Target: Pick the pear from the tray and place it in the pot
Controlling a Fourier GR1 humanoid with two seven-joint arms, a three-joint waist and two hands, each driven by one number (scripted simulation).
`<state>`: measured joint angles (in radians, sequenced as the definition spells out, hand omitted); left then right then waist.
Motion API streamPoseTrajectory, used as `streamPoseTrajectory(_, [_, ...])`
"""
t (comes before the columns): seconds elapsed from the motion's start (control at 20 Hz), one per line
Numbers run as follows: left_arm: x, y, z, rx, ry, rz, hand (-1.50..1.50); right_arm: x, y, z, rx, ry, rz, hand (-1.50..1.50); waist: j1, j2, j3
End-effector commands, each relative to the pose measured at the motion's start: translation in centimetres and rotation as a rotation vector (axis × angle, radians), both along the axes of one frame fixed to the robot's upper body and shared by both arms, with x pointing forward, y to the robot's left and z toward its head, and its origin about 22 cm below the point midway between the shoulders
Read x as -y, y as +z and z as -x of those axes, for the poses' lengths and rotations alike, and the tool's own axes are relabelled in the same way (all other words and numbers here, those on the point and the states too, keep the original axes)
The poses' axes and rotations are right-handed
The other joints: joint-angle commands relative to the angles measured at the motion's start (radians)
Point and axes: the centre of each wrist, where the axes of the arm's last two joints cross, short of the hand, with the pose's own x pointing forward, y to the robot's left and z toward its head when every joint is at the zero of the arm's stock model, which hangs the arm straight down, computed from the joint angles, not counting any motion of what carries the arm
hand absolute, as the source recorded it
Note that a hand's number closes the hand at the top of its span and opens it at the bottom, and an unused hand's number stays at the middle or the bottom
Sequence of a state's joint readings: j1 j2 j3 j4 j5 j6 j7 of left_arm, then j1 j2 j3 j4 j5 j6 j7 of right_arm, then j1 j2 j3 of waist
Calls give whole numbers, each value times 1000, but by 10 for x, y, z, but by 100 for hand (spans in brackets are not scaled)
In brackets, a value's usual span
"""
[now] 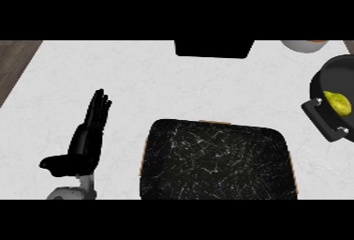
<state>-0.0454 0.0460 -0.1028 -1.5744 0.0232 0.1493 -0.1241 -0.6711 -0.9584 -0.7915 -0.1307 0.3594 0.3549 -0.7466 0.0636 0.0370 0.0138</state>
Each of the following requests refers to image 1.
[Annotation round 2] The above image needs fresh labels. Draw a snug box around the yellow-green pear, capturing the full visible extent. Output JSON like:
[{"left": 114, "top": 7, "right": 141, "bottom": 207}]
[{"left": 321, "top": 90, "right": 352, "bottom": 117}]

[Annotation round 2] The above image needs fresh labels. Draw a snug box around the grey round bowl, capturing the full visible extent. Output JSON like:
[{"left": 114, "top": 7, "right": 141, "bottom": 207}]
[{"left": 280, "top": 40, "right": 328, "bottom": 54}]

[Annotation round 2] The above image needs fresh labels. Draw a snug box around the black marbled tray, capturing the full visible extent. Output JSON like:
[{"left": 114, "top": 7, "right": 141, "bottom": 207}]
[{"left": 138, "top": 118, "right": 299, "bottom": 201}]

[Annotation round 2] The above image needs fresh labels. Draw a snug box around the black box-shaped appliance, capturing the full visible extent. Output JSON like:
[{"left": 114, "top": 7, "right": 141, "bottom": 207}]
[{"left": 172, "top": 40, "right": 254, "bottom": 60}]

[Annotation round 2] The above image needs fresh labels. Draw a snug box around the black pot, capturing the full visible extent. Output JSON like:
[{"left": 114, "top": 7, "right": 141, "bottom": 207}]
[{"left": 299, "top": 53, "right": 354, "bottom": 143}]

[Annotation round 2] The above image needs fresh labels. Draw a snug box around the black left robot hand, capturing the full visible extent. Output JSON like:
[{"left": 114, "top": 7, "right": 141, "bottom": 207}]
[{"left": 38, "top": 88, "right": 113, "bottom": 178}]

